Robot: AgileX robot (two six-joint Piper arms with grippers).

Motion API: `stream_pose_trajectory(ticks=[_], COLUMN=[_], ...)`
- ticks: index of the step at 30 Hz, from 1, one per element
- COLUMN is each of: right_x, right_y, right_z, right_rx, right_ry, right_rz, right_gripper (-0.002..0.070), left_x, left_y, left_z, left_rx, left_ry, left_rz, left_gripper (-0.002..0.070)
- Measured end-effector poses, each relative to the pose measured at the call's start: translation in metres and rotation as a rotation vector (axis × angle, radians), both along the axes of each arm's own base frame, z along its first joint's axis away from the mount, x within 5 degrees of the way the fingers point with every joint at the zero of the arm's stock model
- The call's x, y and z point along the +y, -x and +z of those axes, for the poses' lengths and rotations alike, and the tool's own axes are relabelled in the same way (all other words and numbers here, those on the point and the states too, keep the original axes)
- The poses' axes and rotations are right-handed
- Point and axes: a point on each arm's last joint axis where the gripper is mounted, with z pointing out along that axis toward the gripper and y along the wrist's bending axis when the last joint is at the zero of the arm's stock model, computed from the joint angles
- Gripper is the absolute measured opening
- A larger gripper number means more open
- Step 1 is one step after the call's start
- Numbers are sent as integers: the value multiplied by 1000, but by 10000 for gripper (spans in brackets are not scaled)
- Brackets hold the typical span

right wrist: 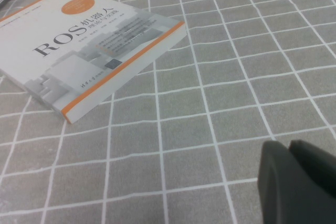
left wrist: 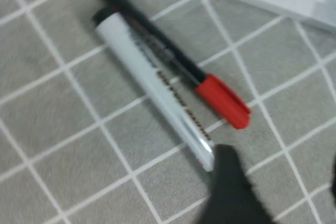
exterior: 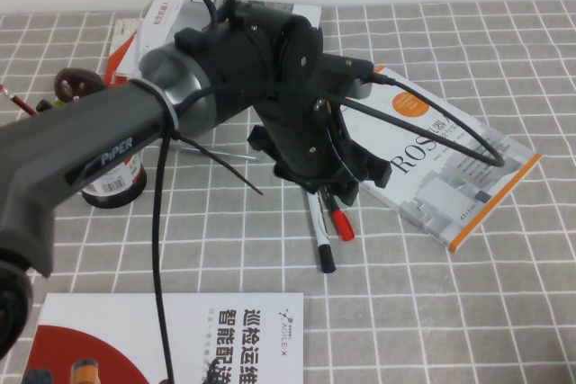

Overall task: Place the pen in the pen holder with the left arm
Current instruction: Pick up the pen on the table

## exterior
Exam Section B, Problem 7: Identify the red pencil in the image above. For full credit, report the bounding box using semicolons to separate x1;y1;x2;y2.
0;84;37;115

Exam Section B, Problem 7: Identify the grey gel pen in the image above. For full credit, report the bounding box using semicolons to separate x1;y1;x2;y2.
177;144;261;164

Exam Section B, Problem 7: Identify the black mesh pen holder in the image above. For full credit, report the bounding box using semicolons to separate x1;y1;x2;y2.
81;145;149;210

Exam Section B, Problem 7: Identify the white marker with black cap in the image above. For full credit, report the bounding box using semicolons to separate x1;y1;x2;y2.
307;190;338;274

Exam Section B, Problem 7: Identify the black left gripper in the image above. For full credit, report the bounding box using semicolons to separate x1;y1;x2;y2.
246;94;391;205

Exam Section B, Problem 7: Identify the red and white book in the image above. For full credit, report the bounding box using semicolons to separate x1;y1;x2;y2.
106;18;149;88

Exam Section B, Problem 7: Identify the white orange ROS book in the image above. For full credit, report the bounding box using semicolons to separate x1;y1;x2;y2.
335;66;543;254

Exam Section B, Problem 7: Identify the red marker pen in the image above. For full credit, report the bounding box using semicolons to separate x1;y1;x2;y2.
326;197;356;242

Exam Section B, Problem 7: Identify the white red AgileX brochure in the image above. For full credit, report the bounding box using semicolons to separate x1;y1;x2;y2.
24;292;305;384

